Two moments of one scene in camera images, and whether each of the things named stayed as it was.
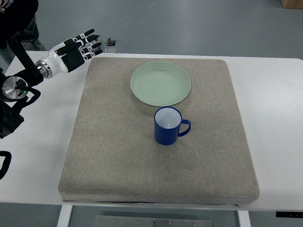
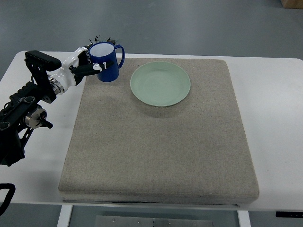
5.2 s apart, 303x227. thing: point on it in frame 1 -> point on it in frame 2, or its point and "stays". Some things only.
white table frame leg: [65, 215] stays
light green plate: [160, 83] stays
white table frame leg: [244, 218] stays
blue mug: [167, 121] -> [104, 51]
